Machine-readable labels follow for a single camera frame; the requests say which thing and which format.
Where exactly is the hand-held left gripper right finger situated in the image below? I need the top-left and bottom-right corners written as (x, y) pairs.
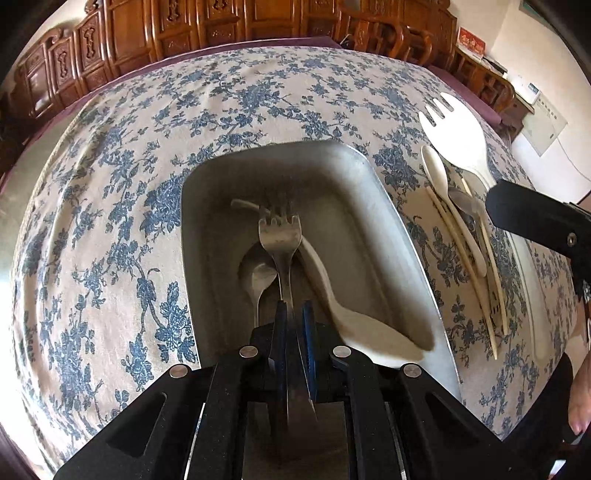
top-left (300, 300), bottom-right (541, 480)

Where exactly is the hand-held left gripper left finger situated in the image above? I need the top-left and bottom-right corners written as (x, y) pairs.
top-left (55, 300), bottom-right (289, 480)

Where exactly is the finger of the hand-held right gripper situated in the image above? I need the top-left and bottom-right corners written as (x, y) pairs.
top-left (486, 179), bottom-right (591, 260)

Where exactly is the large white plastic spoon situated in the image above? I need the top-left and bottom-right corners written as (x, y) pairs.
top-left (230, 198), bottom-right (428, 368)

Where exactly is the metal fork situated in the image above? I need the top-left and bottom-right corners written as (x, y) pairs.
top-left (257, 205), bottom-right (320, 426)

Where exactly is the white plastic spork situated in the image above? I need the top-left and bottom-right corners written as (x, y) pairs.
top-left (418, 92), bottom-right (498, 191)

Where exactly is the rectangular metal tray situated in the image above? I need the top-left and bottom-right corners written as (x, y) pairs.
top-left (181, 141), bottom-right (463, 403)

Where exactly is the person's right hand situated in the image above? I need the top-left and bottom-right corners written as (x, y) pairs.
top-left (567, 318), bottom-right (591, 435)

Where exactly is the white electrical panel door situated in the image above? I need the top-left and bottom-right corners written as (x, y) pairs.
top-left (522, 99), bottom-right (569, 158)

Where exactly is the small white plastic spoon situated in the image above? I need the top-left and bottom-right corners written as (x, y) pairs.
top-left (421, 145), bottom-right (489, 278)

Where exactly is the white box with blue print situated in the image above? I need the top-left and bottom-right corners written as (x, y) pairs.
top-left (512, 78), bottom-right (541, 105)

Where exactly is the blue floral tablecloth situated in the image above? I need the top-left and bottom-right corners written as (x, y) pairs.
top-left (9, 44), bottom-right (583, 477)

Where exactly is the carved wooden armchair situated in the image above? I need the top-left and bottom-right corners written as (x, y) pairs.
top-left (336, 0), bottom-right (516, 117)

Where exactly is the carved wooden sofa bench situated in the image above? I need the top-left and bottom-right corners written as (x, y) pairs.
top-left (13, 0), bottom-right (343, 121)

